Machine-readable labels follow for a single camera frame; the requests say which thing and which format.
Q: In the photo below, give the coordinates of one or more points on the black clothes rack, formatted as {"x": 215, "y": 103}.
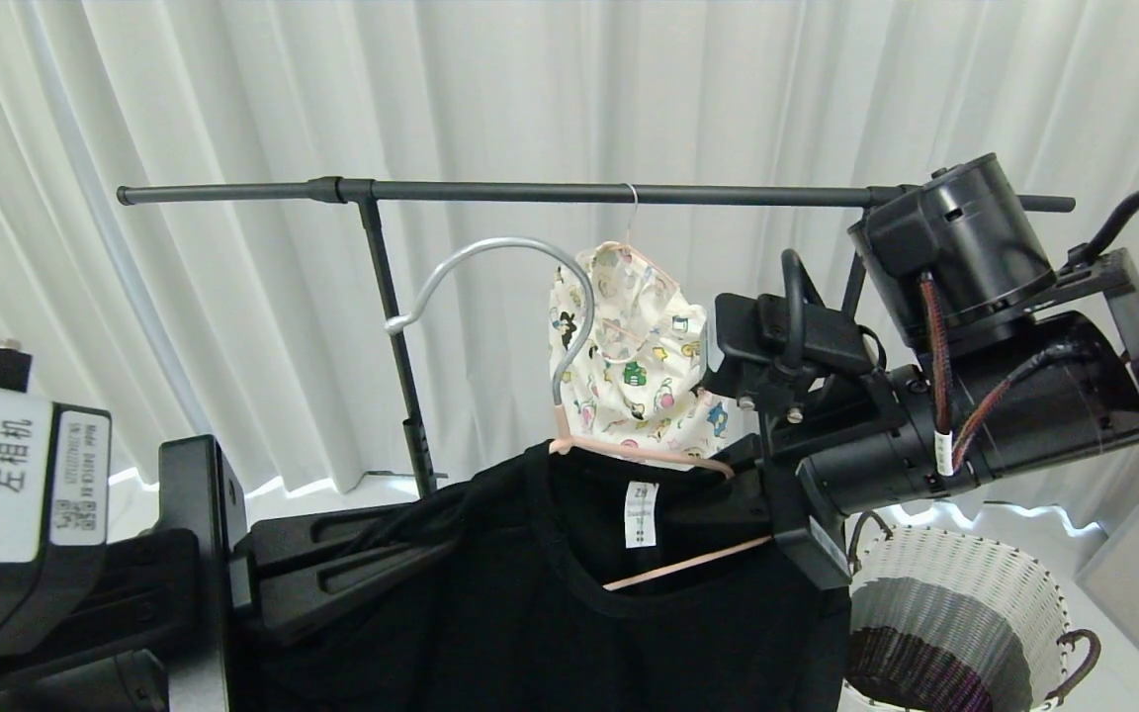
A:
{"x": 481, "y": 191}

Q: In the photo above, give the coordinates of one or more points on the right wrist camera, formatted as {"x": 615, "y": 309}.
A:
{"x": 807, "y": 336}

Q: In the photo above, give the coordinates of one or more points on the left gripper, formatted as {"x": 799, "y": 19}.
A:
{"x": 194, "y": 554}

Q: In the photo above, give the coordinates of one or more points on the white laundry basket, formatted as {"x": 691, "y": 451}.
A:
{"x": 965, "y": 564}

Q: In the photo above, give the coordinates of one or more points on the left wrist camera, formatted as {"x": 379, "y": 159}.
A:
{"x": 26, "y": 475}

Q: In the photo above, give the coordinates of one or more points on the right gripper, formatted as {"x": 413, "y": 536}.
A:
{"x": 876, "y": 465}

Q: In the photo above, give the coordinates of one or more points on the white curtain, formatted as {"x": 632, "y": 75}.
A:
{"x": 233, "y": 99}

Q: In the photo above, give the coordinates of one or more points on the black garment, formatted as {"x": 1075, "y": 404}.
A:
{"x": 530, "y": 643}

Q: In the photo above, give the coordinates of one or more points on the cream printed garment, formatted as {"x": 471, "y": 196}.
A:
{"x": 649, "y": 396}

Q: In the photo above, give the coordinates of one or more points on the pink clothes hanger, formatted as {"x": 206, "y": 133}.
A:
{"x": 632, "y": 203}
{"x": 562, "y": 425}

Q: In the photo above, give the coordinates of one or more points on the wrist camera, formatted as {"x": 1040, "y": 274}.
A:
{"x": 807, "y": 336}
{"x": 26, "y": 475}

